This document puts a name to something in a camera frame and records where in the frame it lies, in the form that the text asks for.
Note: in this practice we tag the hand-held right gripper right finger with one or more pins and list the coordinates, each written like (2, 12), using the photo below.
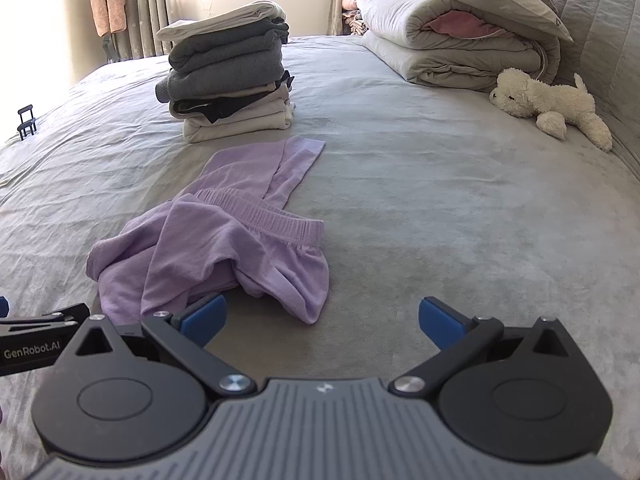
(440, 320)

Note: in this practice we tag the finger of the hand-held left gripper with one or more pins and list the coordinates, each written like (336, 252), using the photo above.
(3, 306)
(55, 316)

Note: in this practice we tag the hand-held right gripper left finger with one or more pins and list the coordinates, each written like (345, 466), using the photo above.
(202, 317)

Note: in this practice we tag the purple pants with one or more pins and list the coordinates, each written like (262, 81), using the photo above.
(210, 240)

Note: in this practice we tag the stack of folded clothes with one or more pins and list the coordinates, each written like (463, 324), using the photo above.
(225, 60)

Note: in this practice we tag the grey bed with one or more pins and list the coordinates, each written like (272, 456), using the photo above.
(425, 210)

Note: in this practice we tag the small black phone stand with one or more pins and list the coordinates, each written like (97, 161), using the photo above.
(26, 122)

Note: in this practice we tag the white plush dog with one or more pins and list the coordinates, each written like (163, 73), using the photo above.
(540, 97)

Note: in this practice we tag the folded light grey quilt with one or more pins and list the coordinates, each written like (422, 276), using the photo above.
(450, 55)

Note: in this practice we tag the brown patterned cloth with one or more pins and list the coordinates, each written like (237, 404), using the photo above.
(352, 22)

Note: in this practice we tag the grey quilted headboard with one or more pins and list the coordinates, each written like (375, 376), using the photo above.
(600, 35)

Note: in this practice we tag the pink pillow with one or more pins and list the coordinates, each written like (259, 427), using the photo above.
(349, 1)

